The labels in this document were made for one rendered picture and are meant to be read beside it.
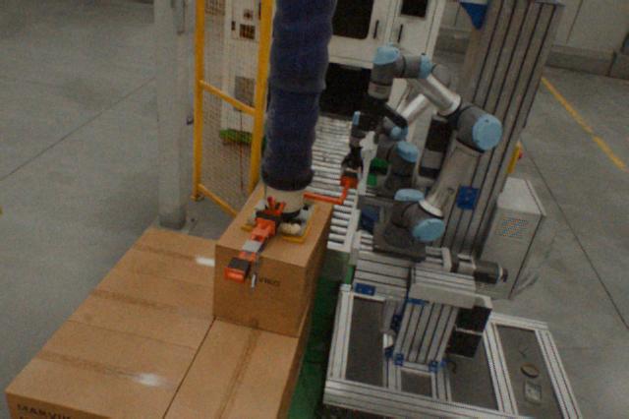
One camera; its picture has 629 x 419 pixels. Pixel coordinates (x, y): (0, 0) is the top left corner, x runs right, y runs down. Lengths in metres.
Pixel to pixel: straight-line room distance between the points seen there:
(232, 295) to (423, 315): 0.96
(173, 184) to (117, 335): 1.66
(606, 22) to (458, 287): 10.21
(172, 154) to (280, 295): 1.75
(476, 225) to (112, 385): 1.64
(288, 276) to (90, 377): 0.86
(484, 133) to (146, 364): 1.58
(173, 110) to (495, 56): 2.18
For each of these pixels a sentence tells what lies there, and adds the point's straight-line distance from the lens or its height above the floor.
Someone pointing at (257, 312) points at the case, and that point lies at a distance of 2.40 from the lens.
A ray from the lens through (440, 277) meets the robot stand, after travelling 2.27.
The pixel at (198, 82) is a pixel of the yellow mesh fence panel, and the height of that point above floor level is 1.00.
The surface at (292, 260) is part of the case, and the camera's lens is 2.20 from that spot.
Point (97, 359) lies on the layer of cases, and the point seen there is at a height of 0.54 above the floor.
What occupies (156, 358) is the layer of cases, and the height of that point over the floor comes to 0.54.
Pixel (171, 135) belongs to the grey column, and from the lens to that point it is 3.70.
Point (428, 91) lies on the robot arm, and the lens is 1.97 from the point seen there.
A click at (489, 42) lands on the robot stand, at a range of 2.16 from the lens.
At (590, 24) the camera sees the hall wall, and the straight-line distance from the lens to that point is 12.04.
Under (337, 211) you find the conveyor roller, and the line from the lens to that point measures 3.42.
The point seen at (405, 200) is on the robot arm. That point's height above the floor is 1.26.
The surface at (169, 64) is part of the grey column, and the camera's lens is 3.54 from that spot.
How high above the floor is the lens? 2.23
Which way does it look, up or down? 30 degrees down
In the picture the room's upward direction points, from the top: 8 degrees clockwise
